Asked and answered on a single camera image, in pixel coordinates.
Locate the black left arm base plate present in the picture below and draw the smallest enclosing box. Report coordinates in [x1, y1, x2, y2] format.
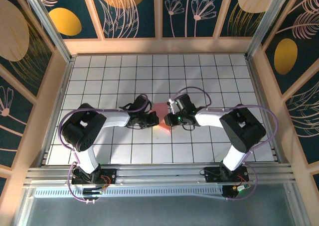
[71, 168, 118, 186]

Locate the pink paper sheet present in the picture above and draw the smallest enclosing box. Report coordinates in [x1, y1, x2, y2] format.
[152, 102, 172, 133]

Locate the aluminium side rail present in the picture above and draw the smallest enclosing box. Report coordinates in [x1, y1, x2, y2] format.
[37, 56, 75, 167]
[245, 55, 284, 163]

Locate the long aluminium mounting rail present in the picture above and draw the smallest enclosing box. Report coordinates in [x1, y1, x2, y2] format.
[23, 163, 299, 187]

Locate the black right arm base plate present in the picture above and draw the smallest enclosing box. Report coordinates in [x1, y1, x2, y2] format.
[204, 166, 249, 183]

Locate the yellow oval fern wall panel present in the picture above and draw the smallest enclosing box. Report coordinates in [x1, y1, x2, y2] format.
[264, 0, 319, 95]

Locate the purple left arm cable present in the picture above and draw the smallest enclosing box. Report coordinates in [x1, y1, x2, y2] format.
[57, 94, 153, 204]

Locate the single flower wall panel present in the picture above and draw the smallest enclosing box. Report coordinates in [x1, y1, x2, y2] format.
[0, 76, 34, 168]

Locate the yellow ovals wall panel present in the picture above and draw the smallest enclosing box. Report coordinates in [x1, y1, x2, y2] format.
[33, 0, 99, 39]

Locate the aluminium corner post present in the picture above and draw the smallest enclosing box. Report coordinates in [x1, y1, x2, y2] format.
[21, 0, 74, 62]
[245, 0, 292, 60]

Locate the large beige disc wall panel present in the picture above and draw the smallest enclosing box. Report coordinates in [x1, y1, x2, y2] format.
[0, 0, 54, 97]

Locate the orange wire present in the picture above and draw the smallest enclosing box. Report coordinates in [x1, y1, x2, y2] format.
[236, 174, 250, 187]
[99, 175, 112, 188]

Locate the white slotted cable duct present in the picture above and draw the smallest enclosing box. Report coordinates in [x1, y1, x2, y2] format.
[33, 187, 225, 198]

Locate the flower outlines wall panel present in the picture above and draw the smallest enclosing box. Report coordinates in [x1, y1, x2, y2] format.
[161, 0, 228, 38]

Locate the leaf outlines wall panel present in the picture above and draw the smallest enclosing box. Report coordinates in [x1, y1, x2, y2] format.
[285, 79, 319, 165]

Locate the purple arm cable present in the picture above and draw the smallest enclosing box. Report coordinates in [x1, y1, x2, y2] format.
[57, 94, 153, 204]
[169, 86, 279, 202]

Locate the black controller board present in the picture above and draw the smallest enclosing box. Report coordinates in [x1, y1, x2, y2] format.
[82, 187, 104, 196]
[222, 183, 252, 200]

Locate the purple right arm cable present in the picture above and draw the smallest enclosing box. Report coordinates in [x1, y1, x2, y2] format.
[169, 86, 279, 202]

